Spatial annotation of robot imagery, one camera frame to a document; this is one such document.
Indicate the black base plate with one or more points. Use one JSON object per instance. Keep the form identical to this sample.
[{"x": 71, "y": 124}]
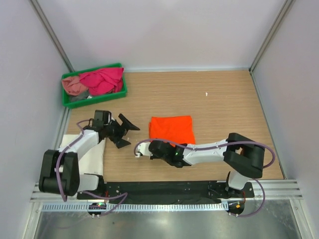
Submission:
[{"x": 173, "y": 193}]

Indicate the left aluminium corner post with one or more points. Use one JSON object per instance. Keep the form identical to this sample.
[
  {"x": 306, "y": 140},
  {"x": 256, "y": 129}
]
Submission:
[{"x": 51, "y": 33}]

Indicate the dusty pink t shirt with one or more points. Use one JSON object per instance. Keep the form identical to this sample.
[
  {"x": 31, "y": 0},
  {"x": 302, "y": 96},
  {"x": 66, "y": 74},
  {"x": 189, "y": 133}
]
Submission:
[{"x": 73, "y": 86}]

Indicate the grey t shirt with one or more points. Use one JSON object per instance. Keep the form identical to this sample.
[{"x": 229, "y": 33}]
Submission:
[{"x": 82, "y": 96}]

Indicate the magenta t shirt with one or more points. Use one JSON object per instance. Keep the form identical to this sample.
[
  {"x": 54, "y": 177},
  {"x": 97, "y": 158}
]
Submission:
[{"x": 103, "y": 81}]

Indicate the aluminium corner post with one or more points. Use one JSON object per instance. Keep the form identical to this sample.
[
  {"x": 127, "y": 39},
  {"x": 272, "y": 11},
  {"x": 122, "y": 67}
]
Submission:
[
  {"x": 286, "y": 7},
  {"x": 51, "y": 33}
]

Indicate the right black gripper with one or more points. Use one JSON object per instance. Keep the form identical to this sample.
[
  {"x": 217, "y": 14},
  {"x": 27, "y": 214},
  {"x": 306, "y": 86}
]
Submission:
[{"x": 154, "y": 156}]

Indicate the folded white t shirt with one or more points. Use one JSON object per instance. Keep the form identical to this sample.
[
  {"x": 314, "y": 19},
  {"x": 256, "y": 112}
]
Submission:
[{"x": 90, "y": 153}]

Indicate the white slotted cable duct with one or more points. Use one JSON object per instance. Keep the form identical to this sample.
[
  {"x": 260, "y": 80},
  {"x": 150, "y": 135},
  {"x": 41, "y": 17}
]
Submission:
[{"x": 99, "y": 207}]

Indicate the right aluminium corner post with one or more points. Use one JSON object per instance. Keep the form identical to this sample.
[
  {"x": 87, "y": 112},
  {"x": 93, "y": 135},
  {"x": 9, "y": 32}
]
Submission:
[{"x": 286, "y": 7}]

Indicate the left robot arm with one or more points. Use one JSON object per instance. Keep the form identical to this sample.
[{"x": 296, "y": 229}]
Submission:
[{"x": 60, "y": 171}]

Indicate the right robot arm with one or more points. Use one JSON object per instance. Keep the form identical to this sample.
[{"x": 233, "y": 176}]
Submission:
[{"x": 244, "y": 156}]

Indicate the green plastic bin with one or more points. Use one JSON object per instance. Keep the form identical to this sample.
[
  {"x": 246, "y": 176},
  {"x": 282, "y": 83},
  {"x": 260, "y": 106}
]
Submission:
[{"x": 95, "y": 99}]

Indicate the orange t shirt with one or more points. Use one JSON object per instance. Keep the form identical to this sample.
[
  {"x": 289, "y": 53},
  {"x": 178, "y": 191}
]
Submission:
[{"x": 177, "y": 129}]

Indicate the aluminium front rail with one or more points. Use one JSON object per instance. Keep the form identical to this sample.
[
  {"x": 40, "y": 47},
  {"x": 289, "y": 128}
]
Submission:
[{"x": 274, "y": 189}]

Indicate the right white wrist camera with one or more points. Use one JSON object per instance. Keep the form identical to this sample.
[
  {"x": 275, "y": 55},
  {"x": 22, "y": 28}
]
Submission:
[{"x": 142, "y": 149}]

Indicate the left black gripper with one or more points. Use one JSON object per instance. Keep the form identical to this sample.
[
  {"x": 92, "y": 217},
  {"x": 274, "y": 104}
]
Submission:
[{"x": 122, "y": 131}]

